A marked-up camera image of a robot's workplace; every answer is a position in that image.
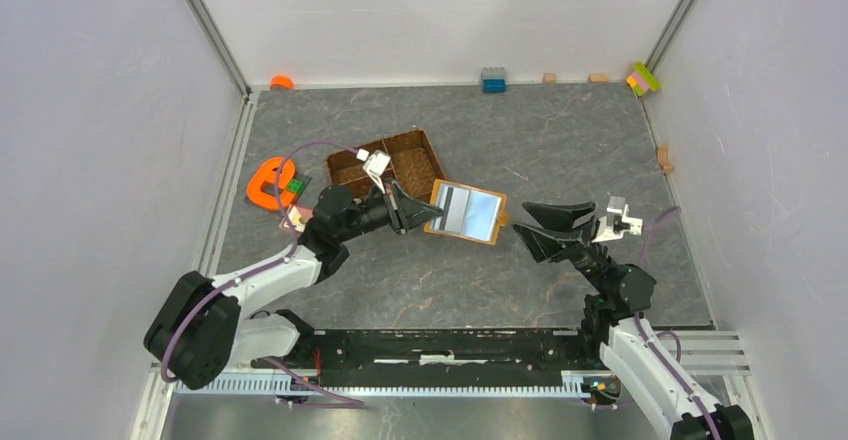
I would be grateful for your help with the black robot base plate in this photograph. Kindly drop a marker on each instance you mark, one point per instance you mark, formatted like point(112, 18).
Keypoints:
point(488, 357)

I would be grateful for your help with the yellow leather card holder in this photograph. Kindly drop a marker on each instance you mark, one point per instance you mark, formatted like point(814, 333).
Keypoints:
point(467, 212)

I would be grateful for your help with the flat tan wooden block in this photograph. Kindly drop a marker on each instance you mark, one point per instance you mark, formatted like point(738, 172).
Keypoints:
point(598, 78)

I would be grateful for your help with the pink card on table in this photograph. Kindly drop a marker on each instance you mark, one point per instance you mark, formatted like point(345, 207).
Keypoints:
point(297, 216)

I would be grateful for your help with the curved wooden block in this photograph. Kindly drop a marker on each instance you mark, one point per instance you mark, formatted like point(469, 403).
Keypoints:
point(664, 159)

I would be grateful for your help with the blue grey toy bricks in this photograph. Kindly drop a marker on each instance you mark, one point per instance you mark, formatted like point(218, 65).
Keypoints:
point(493, 80)

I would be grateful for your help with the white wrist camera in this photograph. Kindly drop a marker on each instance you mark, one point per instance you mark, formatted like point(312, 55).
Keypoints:
point(617, 222)
point(374, 165)

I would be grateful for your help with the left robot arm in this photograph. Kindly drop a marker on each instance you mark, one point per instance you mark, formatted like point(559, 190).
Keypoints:
point(208, 323)

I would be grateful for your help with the orange round cap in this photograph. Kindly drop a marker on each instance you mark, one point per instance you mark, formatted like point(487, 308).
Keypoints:
point(281, 82)

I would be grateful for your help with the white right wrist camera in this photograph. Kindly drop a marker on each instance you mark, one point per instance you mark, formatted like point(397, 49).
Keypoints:
point(617, 222)

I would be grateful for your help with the green pink yellow bricks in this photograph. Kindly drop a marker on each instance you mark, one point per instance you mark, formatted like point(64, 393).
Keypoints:
point(642, 81)

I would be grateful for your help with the aluminium frame rail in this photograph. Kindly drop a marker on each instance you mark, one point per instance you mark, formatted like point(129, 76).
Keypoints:
point(205, 20)

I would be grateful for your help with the blue cards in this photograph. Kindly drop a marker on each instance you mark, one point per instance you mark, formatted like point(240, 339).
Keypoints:
point(467, 212)

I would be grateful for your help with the orange letter shaped block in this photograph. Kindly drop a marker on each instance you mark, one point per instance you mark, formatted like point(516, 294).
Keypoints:
point(268, 189)

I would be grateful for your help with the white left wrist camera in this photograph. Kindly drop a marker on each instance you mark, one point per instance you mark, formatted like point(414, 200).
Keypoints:
point(374, 165)

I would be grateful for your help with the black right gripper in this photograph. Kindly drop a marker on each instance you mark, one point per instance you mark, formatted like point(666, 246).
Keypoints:
point(558, 217)

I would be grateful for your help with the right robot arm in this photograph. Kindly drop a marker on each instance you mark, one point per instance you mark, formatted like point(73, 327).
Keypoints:
point(614, 330)

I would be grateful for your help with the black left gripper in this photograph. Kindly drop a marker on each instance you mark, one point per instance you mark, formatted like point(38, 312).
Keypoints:
point(399, 206)

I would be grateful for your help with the green toy brick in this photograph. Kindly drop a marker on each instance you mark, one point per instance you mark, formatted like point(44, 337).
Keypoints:
point(297, 186)

